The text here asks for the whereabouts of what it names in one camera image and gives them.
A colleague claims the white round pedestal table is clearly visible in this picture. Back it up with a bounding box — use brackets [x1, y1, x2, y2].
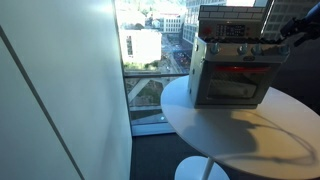
[160, 75, 320, 180]

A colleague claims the red oven door handle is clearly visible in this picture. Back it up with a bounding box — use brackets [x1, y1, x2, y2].
[214, 65, 271, 74]

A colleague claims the dark gridded tower outside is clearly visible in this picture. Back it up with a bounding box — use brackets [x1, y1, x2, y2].
[263, 0, 318, 38]

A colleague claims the pale office building outside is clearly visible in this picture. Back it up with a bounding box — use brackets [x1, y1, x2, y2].
[159, 13, 185, 34]

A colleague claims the grey toy stove oven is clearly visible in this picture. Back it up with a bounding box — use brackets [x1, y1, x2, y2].
[187, 4, 291, 110]

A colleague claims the blue toy stove knob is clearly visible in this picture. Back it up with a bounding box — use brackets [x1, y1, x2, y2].
[236, 43, 249, 57]
[250, 43, 263, 57]
[209, 42, 222, 56]
[278, 44, 290, 57]

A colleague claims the glass tower outside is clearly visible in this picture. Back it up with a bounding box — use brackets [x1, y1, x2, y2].
[181, 0, 228, 46]

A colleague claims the white low building outside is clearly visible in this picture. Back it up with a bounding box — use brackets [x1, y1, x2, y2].
[118, 28, 163, 65]

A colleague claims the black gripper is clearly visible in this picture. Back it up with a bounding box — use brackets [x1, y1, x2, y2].
[280, 18, 320, 47]

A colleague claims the grey toy oven door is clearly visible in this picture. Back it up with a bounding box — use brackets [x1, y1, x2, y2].
[196, 61, 281, 108]

